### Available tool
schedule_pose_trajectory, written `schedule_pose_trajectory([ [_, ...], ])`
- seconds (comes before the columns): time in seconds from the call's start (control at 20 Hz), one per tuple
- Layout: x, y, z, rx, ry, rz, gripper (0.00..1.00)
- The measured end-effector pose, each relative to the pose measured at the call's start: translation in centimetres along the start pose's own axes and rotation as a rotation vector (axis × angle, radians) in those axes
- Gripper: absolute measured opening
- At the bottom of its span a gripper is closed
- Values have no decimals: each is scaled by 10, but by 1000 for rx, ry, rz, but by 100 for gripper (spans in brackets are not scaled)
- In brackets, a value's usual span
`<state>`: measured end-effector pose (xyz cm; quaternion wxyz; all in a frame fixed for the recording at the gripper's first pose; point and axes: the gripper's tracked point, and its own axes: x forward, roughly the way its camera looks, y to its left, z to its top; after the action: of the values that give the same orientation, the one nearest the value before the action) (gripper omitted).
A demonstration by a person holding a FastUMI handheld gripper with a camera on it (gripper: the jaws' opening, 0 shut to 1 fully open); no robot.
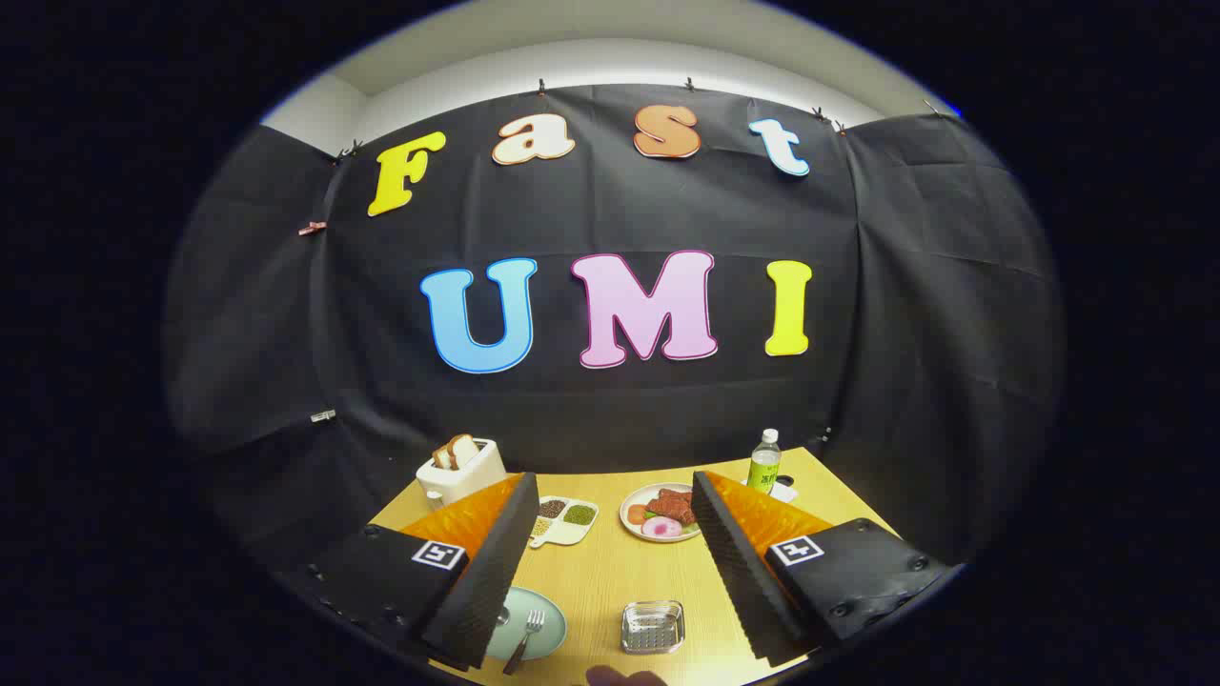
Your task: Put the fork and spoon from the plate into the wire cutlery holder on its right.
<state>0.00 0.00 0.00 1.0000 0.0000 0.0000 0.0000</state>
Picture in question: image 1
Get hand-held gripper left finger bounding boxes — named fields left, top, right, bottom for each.
left=286, top=472, right=540, bottom=672

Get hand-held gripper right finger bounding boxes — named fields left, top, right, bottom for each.
left=691, top=470, right=956, bottom=669

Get metal fork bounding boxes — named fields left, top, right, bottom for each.
left=502, top=610, right=546, bottom=676

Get light green plate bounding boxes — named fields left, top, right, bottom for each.
left=484, top=586, right=568, bottom=661

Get white plate of food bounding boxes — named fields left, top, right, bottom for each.
left=620, top=482, right=704, bottom=544

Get white compartment tray with beans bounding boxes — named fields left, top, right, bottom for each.
left=528, top=495, right=600, bottom=550

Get white toaster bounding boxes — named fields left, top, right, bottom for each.
left=416, top=437, right=507, bottom=509

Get green label drink bottle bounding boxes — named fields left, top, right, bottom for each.
left=746, top=429, right=783, bottom=495

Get toast bread slices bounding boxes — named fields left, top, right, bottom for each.
left=433, top=434, right=480, bottom=470

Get metal wire basket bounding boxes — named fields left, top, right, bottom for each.
left=620, top=600, right=686, bottom=656

